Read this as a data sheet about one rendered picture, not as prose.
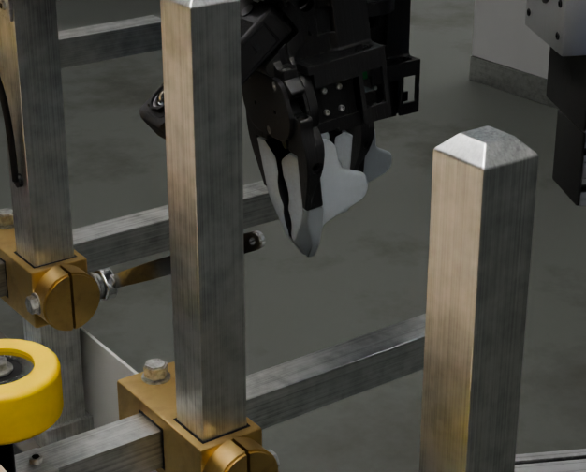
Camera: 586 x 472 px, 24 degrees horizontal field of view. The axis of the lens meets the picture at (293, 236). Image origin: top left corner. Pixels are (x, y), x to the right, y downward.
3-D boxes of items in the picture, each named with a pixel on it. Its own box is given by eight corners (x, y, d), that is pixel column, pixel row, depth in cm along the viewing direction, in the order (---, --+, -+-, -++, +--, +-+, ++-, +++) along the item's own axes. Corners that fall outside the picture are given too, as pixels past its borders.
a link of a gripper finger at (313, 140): (333, 211, 95) (316, 91, 91) (314, 217, 94) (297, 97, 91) (301, 192, 99) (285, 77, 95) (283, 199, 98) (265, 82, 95)
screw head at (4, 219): (12, 217, 117) (10, 204, 117) (22, 225, 116) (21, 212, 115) (-11, 223, 116) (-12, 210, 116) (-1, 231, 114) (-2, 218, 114)
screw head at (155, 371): (161, 367, 100) (160, 353, 99) (176, 379, 98) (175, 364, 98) (136, 376, 99) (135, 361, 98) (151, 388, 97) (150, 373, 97)
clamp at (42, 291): (30, 264, 120) (25, 212, 118) (103, 322, 110) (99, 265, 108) (-30, 280, 117) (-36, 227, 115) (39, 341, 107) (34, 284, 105)
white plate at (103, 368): (37, 377, 126) (29, 280, 122) (183, 512, 107) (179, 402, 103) (32, 379, 126) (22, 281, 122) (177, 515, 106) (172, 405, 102)
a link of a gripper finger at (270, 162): (362, 234, 102) (347, 119, 99) (293, 259, 100) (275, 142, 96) (342, 222, 105) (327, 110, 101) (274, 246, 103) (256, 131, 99)
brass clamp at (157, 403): (183, 415, 103) (182, 357, 101) (286, 500, 93) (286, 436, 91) (111, 441, 100) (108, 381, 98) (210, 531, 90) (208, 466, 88)
